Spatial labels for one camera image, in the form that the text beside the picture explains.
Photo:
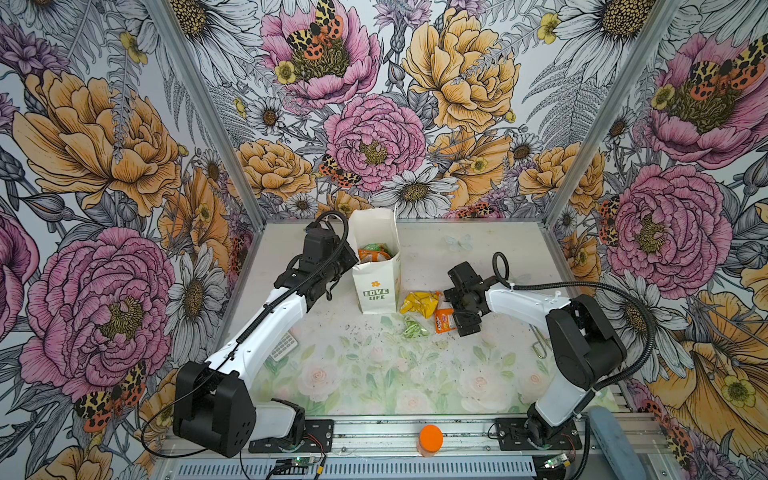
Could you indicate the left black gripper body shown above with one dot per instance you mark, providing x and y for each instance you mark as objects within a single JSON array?
[{"x": 340, "y": 264}]

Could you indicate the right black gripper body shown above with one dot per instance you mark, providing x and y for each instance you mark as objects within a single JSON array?
[{"x": 464, "y": 316}]

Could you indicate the orange white snack packet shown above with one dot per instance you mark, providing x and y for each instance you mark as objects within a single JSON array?
[{"x": 444, "y": 320}]

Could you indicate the yellow snack packet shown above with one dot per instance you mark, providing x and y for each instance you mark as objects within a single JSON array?
[{"x": 424, "y": 303}]

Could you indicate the white paper bag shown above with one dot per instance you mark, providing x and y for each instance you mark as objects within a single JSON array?
[{"x": 377, "y": 284}]

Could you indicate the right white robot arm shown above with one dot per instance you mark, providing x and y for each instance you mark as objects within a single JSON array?
[{"x": 585, "y": 346}]

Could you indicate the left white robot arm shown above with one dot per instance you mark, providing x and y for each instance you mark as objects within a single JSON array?
[{"x": 213, "y": 408}]

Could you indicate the small green candy wrapper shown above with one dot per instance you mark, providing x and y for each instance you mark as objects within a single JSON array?
[{"x": 413, "y": 329}]

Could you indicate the white calculator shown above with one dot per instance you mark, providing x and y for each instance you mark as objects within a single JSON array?
[{"x": 287, "y": 344}]

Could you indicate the orange round button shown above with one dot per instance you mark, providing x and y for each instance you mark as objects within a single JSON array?
[{"x": 430, "y": 440}]

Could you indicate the right green circuit board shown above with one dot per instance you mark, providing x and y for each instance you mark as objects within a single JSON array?
[{"x": 559, "y": 461}]

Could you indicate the green circuit board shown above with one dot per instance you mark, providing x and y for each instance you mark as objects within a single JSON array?
[
  {"x": 297, "y": 462},
  {"x": 559, "y": 461}
]

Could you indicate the left green circuit board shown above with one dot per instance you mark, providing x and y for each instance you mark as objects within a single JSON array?
[{"x": 297, "y": 462}]

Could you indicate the grey blue padded object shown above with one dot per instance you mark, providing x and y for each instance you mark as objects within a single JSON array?
[{"x": 613, "y": 442}]

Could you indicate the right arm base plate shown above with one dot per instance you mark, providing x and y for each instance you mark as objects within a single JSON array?
[{"x": 517, "y": 433}]

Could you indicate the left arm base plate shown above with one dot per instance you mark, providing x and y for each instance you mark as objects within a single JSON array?
[{"x": 316, "y": 436}]

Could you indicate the aluminium front rail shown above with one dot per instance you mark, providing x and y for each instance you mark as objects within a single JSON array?
[{"x": 379, "y": 436}]

